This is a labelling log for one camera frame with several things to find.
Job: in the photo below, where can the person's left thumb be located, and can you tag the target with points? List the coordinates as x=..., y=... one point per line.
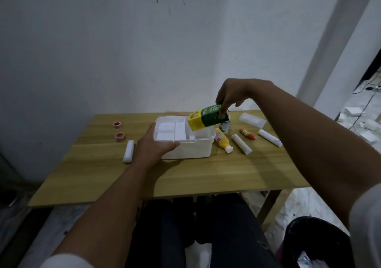
x=170, y=147

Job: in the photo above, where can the white sleeve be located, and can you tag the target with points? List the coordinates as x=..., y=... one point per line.
x=367, y=232
x=59, y=261

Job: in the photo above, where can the black trousers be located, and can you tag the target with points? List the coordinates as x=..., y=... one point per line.
x=232, y=235

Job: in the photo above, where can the white gauze roll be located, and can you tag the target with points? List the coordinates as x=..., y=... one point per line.
x=241, y=144
x=270, y=138
x=129, y=151

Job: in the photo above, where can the white plastic storage box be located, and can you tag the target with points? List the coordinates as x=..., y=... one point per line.
x=190, y=145

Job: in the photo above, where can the white left sleeve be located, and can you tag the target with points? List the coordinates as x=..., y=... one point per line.
x=59, y=261

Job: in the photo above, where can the clear plastic case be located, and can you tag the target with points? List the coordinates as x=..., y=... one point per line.
x=252, y=120

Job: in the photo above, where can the yellow tube with white cap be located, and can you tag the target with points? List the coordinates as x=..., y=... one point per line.
x=222, y=141

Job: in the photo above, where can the person's left forearm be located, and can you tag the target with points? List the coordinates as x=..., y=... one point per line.
x=113, y=205

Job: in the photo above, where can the white bottle with green label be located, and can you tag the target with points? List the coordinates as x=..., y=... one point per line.
x=225, y=126

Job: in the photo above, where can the red tape roll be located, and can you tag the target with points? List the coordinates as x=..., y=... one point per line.
x=117, y=125
x=120, y=136

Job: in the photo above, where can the green and yellow carton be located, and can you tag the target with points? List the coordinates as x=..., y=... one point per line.
x=205, y=118

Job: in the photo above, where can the person's right hand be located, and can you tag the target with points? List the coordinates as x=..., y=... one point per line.
x=238, y=89

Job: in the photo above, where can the person's right forearm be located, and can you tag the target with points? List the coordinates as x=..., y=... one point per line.
x=312, y=139

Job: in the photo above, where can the person's left hand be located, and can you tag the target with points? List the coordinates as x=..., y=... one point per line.
x=147, y=150

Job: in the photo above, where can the white foam block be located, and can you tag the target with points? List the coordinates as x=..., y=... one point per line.
x=352, y=111
x=368, y=137
x=372, y=124

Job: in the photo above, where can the person's right fingers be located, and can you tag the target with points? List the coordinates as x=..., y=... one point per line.
x=224, y=107

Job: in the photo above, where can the white right sleeve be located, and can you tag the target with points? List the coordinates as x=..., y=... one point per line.
x=367, y=232

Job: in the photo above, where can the small orange and red tube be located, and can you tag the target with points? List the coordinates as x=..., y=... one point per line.
x=247, y=133

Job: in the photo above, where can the black trash bin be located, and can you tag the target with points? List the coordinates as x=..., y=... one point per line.
x=315, y=241

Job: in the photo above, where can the wooden table leg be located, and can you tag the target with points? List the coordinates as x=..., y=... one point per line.
x=272, y=206

